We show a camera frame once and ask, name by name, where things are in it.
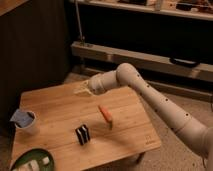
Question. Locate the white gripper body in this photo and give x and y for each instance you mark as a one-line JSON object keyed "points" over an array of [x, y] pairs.
{"points": [[94, 85]]}

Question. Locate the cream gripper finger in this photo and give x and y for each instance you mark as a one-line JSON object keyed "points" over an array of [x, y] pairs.
{"points": [[82, 89]]}

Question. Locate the black and white eraser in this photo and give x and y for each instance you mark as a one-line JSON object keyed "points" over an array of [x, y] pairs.
{"points": [[82, 133]]}

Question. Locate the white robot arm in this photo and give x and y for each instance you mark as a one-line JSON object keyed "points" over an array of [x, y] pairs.
{"points": [[194, 134]]}

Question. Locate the orange toy carrot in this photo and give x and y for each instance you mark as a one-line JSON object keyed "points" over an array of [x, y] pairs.
{"points": [[107, 116]]}

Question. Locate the wooden shelf beam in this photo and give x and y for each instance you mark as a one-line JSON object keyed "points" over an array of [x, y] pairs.
{"points": [[151, 62]]}

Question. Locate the low wooden table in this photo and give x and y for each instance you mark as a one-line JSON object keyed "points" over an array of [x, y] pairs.
{"points": [[59, 112]]}

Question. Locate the metal pole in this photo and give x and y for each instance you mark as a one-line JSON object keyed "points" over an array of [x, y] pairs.
{"points": [[81, 37]]}

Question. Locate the blue cloth in cup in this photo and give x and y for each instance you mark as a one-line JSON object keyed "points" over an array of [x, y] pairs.
{"points": [[21, 118]]}

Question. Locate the white cup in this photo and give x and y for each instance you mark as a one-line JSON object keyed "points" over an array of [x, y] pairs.
{"points": [[33, 127]]}

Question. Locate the white cube on plate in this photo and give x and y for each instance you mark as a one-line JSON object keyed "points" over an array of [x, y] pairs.
{"points": [[45, 160]]}

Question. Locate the green plate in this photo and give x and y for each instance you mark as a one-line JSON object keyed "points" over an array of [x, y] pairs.
{"points": [[34, 154]]}

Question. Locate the white block on plate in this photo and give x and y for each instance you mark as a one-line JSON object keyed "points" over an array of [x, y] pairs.
{"points": [[33, 165]]}

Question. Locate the black handle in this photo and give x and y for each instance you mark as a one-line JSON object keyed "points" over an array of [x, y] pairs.
{"points": [[191, 64]]}

